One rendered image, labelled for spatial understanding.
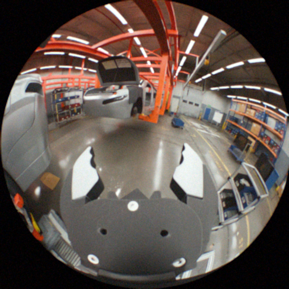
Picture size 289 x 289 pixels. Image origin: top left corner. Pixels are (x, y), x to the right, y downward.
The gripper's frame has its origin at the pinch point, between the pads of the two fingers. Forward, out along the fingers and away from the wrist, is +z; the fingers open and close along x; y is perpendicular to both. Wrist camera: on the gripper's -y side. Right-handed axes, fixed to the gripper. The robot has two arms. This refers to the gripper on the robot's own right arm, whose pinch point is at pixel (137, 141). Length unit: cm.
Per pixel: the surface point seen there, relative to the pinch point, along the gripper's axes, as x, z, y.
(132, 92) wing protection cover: -19, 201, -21
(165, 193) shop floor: 36, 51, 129
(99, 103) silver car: -95, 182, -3
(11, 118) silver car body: -92, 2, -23
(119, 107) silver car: -47, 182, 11
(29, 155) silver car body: -94, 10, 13
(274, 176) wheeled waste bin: 505, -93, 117
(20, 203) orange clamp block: -89, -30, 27
